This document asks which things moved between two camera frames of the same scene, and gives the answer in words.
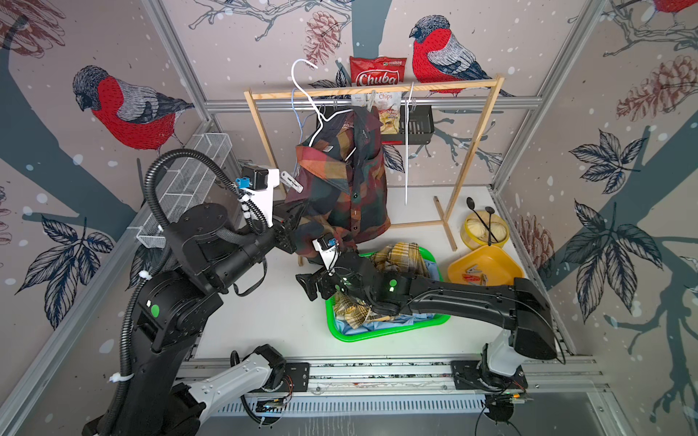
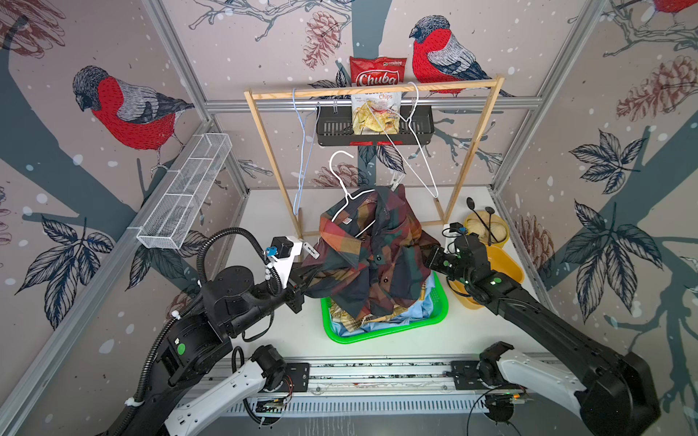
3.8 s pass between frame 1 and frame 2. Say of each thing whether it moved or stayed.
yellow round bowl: stayed
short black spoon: stayed
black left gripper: moved
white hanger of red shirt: moved
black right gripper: moved
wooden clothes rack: stayed
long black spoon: stayed
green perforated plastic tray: stayed
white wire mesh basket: stayed
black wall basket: stayed
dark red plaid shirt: moved
